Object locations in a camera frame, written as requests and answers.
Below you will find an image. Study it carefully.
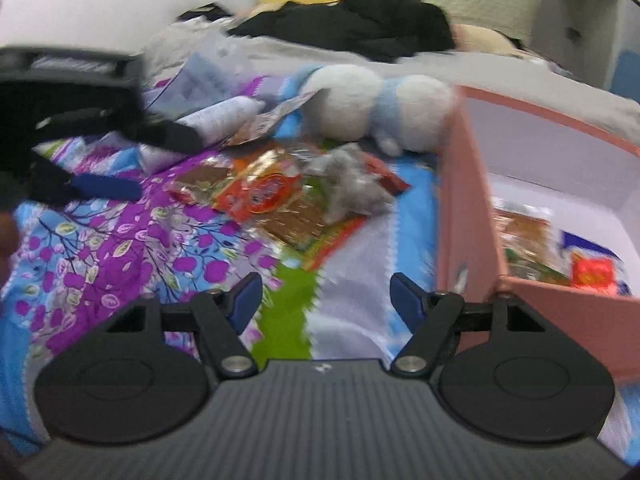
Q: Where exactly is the black jacket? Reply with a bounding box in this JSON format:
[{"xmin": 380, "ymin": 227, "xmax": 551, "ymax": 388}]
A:
[{"xmin": 227, "ymin": 0, "xmax": 456, "ymax": 64}]

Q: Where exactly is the grey duvet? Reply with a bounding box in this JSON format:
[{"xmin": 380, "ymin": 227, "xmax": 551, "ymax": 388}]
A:
[{"xmin": 142, "ymin": 14, "xmax": 640, "ymax": 157}]

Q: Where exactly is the blue snack packet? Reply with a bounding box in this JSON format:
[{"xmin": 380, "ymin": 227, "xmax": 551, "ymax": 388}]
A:
[{"xmin": 559, "ymin": 230, "xmax": 634, "ymax": 296}]

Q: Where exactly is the white spray can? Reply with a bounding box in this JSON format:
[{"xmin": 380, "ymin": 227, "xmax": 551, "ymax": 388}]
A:
[{"xmin": 175, "ymin": 95, "xmax": 266, "ymax": 144}]

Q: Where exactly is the brown clear snack packet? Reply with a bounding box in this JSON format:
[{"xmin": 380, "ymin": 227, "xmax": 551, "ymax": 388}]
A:
[{"xmin": 167, "ymin": 164, "xmax": 236, "ymax": 206}]

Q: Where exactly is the brown snack packet green edge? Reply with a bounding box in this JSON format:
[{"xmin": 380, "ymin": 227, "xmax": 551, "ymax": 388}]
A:
[{"xmin": 254, "ymin": 195, "xmax": 366, "ymax": 271}]

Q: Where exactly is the pile of dark and white clothes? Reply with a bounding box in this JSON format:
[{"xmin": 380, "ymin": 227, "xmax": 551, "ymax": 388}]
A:
[{"xmin": 175, "ymin": 2, "xmax": 236, "ymax": 24}]

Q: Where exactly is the pink and beige pillow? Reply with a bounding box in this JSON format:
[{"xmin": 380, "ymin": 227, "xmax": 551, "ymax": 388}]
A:
[{"xmin": 452, "ymin": 22, "xmax": 531, "ymax": 59}]

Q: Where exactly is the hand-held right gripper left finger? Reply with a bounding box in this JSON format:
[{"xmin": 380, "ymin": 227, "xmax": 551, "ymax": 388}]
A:
[{"xmin": 77, "ymin": 272, "xmax": 264, "ymax": 380}]

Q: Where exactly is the silver snack packet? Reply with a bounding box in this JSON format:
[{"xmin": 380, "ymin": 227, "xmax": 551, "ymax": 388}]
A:
[{"xmin": 225, "ymin": 91, "xmax": 321, "ymax": 147}]

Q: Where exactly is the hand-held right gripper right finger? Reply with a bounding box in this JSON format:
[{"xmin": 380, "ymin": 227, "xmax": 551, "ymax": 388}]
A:
[{"xmin": 389, "ymin": 272, "xmax": 577, "ymax": 376}]

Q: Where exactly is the blue foam board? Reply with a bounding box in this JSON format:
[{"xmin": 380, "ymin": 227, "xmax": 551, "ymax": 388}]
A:
[{"xmin": 612, "ymin": 50, "xmax": 640, "ymax": 106}]

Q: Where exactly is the white wardrobe cabinet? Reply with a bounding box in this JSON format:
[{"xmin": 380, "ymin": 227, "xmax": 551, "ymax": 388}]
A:
[{"xmin": 530, "ymin": 0, "xmax": 640, "ymax": 96}]

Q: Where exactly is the clear plastic bag blue print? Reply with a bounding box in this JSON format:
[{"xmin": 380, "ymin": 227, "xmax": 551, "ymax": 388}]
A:
[{"xmin": 149, "ymin": 35, "xmax": 261, "ymax": 111}]

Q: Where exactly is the small red-brown snack packet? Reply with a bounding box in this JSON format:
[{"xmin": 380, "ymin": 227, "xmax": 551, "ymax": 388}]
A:
[{"xmin": 362, "ymin": 152, "xmax": 411, "ymax": 196}]

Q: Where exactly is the purple floral bedsheet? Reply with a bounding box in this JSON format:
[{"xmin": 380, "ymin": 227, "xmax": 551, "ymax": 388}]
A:
[{"xmin": 0, "ymin": 75, "xmax": 640, "ymax": 457}]

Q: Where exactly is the white and blue plush toy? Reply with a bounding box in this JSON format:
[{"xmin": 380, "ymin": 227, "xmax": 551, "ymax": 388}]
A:
[{"xmin": 287, "ymin": 63, "xmax": 457, "ymax": 156}]

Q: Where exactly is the silver-edged clear snack packet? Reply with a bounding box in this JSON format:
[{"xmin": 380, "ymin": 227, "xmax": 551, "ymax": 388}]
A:
[{"xmin": 305, "ymin": 142, "xmax": 396, "ymax": 221}]

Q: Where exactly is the pink cardboard box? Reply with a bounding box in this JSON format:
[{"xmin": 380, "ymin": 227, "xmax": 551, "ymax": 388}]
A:
[{"xmin": 433, "ymin": 85, "xmax": 640, "ymax": 382}]

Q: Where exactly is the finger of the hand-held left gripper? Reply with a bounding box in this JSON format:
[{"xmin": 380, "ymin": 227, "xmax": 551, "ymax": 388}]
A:
[
  {"xmin": 30, "ymin": 158, "xmax": 144, "ymax": 206},
  {"xmin": 128, "ymin": 118, "xmax": 204, "ymax": 155}
]

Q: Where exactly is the orange snack packet round emblem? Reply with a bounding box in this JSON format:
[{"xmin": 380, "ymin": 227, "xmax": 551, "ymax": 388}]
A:
[{"xmin": 212, "ymin": 152, "xmax": 306, "ymax": 224}]

